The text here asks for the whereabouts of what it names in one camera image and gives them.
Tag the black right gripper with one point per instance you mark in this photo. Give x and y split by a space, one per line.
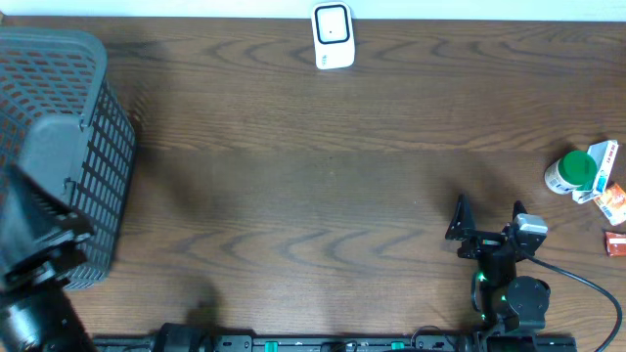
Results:
482 242

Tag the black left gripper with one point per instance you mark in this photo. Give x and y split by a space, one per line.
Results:
49 211

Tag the green lid jar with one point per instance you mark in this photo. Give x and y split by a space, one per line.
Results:
570 172

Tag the orange snack packet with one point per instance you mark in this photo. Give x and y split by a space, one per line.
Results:
612 203

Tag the red chocolate bar wrapper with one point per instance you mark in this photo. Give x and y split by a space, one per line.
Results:
615 244

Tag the white green medicine box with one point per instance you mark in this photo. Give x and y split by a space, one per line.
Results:
604 155

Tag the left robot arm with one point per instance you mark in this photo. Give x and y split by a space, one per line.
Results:
38 318

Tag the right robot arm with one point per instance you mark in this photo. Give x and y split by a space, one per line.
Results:
509 303

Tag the white barcode scanner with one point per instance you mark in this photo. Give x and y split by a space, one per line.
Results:
333 35

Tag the grey plastic mesh basket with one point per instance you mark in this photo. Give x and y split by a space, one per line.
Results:
62 124

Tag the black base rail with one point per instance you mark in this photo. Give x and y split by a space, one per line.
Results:
174 337

